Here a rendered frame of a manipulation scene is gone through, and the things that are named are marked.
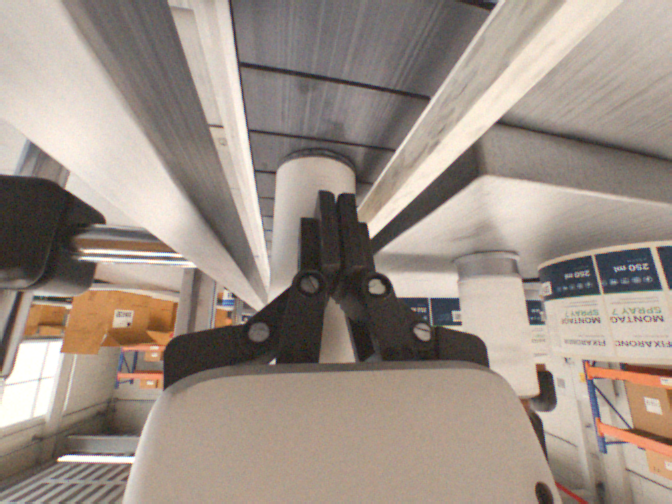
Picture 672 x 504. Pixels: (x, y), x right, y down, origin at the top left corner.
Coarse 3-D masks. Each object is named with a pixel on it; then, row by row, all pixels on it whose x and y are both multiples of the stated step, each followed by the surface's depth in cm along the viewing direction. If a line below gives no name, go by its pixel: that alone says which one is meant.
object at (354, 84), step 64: (256, 0) 8; (320, 0) 8; (384, 0) 8; (448, 0) 8; (256, 64) 11; (320, 64) 10; (384, 64) 10; (448, 64) 10; (256, 128) 14; (320, 128) 14; (384, 128) 14
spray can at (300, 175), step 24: (288, 168) 15; (312, 168) 15; (336, 168) 15; (288, 192) 15; (312, 192) 14; (336, 192) 15; (288, 216) 15; (312, 216) 14; (288, 240) 14; (288, 264) 14; (336, 312) 13; (336, 336) 13; (336, 360) 13
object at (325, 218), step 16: (320, 192) 11; (320, 208) 11; (304, 224) 11; (320, 224) 10; (336, 224) 10; (304, 240) 11; (320, 240) 10; (336, 240) 10; (304, 256) 10; (320, 256) 10; (336, 256) 9; (336, 272) 10; (288, 288) 9; (272, 304) 9; (256, 320) 8; (272, 320) 8; (240, 336) 8; (256, 336) 8; (272, 336) 8; (256, 352) 8
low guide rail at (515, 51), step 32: (512, 0) 6; (544, 0) 6; (576, 0) 5; (608, 0) 5; (512, 32) 6; (544, 32) 6; (576, 32) 6; (480, 64) 8; (512, 64) 6; (544, 64) 6; (448, 96) 9; (480, 96) 8; (512, 96) 7; (416, 128) 11; (448, 128) 9; (480, 128) 9; (416, 160) 11; (448, 160) 10; (384, 192) 15; (416, 192) 13; (384, 224) 17
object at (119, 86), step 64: (0, 0) 1; (64, 0) 1; (128, 0) 2; (0, 64) 2; (64, 64) 2; (128, 64) 2; (64, 128) 2; (128, 128) 2; (192, 128) 3; (128, 192) 3; (192, 192) 3; (192, 256) 6
